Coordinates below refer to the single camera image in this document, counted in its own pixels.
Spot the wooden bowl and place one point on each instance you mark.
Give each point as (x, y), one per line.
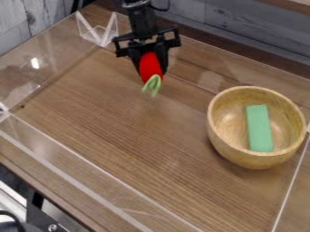
(227, 126)

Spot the red plush strawberry toy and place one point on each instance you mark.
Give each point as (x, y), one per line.
(150, 72)

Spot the green rectangular block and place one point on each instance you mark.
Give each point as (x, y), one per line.
(259, 128)

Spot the clear acrylic corner bracket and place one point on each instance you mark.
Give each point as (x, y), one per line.
(98, 35)

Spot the clear acrylic tray wall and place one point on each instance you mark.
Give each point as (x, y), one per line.
(123, 158)

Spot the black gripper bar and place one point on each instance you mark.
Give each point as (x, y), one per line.
(167, 37)

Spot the black metal table frame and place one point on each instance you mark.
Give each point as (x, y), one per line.
(37, 217)

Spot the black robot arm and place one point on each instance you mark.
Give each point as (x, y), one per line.
(147, 37)

